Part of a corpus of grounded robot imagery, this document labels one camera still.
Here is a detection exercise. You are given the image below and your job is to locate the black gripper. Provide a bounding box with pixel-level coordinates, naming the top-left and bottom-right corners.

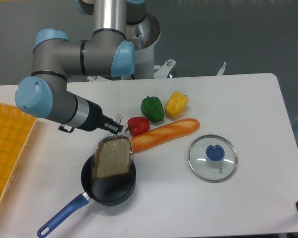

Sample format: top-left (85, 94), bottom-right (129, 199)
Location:
top-left (58, 100), bottom-right (123, 134)

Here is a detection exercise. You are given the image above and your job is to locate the toast slice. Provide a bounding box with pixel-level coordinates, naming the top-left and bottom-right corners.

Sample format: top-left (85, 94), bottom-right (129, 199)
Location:
top-left (91, 135), bottom-right (133, 179)

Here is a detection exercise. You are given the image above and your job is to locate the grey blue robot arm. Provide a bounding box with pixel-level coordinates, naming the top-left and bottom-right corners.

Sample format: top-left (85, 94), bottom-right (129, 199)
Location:
top-left (15, 0), bottom-right (146, 134)

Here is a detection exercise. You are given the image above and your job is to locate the red bell pepper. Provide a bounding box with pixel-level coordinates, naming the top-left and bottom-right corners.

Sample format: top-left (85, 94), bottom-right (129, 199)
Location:
top-left (126, 117), bottom-right (150, 136)

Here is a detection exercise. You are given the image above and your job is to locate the green bell pepper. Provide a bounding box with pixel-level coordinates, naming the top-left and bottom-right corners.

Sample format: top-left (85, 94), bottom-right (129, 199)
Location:
top-left (141, 96), bottom-right (164, 123)

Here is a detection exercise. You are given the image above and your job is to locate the orange baguette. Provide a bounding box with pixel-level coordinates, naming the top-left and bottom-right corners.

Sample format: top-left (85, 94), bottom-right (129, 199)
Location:
top-left (132, 118), bottom-right (200, 153)

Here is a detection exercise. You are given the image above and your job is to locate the yellow bell pepper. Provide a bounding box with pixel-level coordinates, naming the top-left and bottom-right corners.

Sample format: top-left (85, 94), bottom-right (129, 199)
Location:
top-left (165, 91), bottom-right (189, 119)

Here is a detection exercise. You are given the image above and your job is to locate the yellow plastic basket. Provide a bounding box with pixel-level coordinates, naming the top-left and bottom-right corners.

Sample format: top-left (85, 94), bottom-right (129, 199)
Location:
top-left (0, 103), bottom-right (37, 205)

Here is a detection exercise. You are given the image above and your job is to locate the glass lid blue knob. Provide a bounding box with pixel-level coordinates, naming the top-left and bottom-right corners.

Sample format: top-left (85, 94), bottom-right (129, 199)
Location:
top-left (187, 134), bottom-right (238, 183)

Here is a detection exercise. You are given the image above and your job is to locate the black pot blue handle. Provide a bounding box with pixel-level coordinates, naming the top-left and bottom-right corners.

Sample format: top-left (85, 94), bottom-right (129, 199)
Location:
top-left (37, 156), bottom-right (136, 238)

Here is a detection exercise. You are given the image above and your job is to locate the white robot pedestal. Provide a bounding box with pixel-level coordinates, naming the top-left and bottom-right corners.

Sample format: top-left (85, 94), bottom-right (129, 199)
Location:
top-left (127, 13), bottom-right (161, 79)

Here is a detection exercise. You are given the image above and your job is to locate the white right base bracket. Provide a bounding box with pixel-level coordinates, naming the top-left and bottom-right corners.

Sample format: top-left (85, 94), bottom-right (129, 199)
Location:
top-left (217, 61), bottom-right (226, 76)

